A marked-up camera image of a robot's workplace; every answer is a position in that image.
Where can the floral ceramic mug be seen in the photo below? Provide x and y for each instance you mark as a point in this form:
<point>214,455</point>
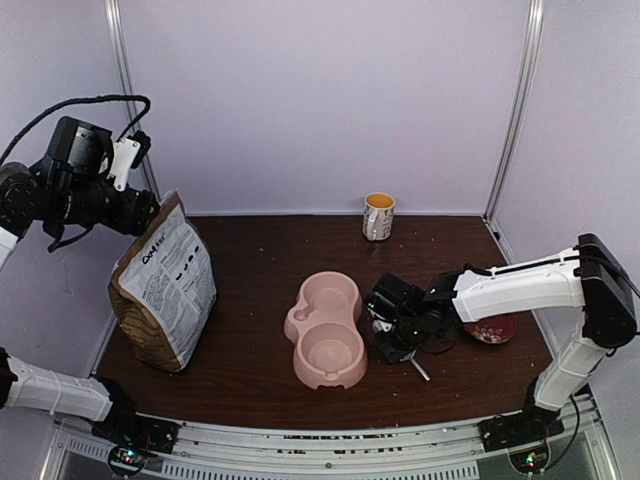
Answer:
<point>378,216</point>

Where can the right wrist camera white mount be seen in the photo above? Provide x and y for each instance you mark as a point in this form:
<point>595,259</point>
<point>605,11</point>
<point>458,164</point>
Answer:
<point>382,326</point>

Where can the red floral saucer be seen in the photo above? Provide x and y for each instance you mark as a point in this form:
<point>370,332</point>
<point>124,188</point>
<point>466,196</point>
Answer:
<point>494,330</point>

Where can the brown pet food bag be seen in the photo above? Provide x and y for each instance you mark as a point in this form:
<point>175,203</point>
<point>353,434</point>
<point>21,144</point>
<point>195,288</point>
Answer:
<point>162,290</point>

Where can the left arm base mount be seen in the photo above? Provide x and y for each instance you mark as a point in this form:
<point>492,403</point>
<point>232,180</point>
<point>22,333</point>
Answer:
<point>136,445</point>

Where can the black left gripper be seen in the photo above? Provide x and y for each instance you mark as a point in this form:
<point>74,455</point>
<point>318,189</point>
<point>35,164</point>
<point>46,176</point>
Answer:
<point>133,217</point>

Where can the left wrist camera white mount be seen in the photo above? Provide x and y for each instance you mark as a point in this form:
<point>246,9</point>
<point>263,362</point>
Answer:
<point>127,154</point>

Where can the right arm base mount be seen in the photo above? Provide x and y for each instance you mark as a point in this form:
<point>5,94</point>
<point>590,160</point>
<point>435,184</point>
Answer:
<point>525,440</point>

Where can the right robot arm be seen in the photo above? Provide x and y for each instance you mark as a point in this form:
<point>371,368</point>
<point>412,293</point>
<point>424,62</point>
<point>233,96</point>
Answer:
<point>585,280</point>

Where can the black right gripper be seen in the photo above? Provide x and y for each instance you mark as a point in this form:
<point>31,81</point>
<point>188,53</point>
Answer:
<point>389,352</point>

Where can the silver metal scoop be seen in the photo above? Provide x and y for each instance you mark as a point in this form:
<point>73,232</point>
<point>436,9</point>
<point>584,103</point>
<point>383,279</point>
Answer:
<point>410,358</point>

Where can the front aluminium rail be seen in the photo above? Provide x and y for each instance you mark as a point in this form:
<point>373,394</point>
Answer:
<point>452,450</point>

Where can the pink double pet bowl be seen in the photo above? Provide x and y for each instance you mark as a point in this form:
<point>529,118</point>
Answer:
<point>322,325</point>

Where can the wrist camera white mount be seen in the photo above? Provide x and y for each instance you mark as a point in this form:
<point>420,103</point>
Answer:
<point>382,326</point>
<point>127,154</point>

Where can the right aluminium frame post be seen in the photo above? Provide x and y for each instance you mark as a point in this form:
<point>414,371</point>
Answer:
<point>529,58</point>

